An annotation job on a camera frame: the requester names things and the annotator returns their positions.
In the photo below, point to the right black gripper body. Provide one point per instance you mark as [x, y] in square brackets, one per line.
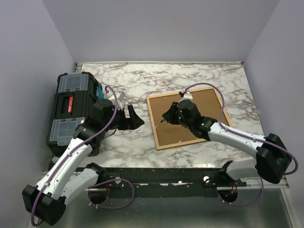
[185, 123]

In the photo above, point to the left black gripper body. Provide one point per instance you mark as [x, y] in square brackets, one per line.
[120, 121]

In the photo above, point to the wooden picture frame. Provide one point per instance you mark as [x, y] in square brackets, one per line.
[168, 135]

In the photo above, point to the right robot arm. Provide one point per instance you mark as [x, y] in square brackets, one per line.
[269, 159]

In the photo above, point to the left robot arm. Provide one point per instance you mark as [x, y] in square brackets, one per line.
[48, 199]

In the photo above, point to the black toolbox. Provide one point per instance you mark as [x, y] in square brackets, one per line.
[75, 96]

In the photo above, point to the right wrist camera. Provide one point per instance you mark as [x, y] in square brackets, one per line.
[185, 95]

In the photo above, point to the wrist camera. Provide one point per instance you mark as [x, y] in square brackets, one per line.
[120, 96]
[185, 95]

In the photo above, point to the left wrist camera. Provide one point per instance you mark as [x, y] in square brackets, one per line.
[120, 96]

